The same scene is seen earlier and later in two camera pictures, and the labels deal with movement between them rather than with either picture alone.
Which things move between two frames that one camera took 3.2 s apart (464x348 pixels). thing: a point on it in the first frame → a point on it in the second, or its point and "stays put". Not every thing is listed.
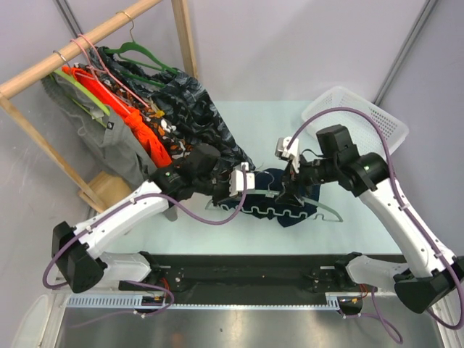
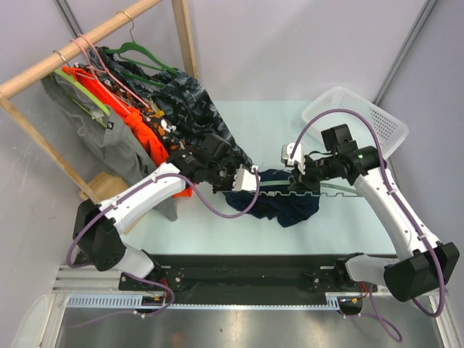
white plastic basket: (364, 131) stays put
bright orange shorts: (136, 119) stays put
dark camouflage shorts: (183, 98) stays put
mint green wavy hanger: (265, 201) → (327, 193)
